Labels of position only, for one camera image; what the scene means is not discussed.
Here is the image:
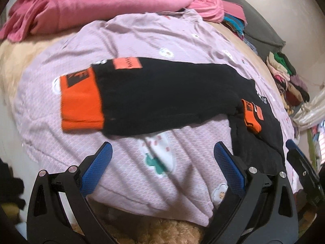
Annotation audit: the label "grey cushion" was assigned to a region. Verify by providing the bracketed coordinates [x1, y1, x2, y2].
[241, 0, 285, 56]

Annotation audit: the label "magenta garment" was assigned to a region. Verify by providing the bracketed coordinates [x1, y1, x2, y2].
[221, 0, 247, 23]

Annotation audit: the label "blue patterned cloth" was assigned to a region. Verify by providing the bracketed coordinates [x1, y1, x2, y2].
[242, 37, 258, 55]

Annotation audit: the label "dark cloth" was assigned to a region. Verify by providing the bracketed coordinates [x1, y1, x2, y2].
[0, 158, 26, 210]

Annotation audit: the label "pile of mixed clothes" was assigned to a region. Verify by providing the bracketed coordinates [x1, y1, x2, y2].
[265, 51, 310, 115]

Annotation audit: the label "beige plush blanket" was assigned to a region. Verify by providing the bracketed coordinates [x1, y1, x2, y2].
[0, 23, 282, 244]

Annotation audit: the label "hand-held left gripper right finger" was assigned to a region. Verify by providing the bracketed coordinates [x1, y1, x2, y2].
[203, 142, 297, 244]

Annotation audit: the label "pink knit garment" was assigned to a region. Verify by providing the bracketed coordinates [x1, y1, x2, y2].
[186, 0, 225, 23]

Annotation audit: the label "colourful striped clothes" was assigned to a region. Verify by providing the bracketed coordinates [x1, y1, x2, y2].
[223, 15, 248, 38]

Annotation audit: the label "white plastic bag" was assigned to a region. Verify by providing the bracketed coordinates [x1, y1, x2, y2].
[292, 86, 325, 133]

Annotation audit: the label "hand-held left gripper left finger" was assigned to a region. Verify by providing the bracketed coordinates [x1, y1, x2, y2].
[27, 142, 113, 244]

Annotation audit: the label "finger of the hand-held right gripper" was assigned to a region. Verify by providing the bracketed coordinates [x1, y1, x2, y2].
[286, 139, 322, 199]

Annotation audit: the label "black t-shirt with white letters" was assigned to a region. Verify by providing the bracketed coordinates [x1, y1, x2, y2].
[229, 86, 287, 178]

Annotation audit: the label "pink satin garment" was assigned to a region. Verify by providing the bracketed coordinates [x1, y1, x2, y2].
[0, 0, 196, 42]

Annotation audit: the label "lilac printed bed sheet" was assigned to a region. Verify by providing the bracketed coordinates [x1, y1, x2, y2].
[13, 9, 297, 228]

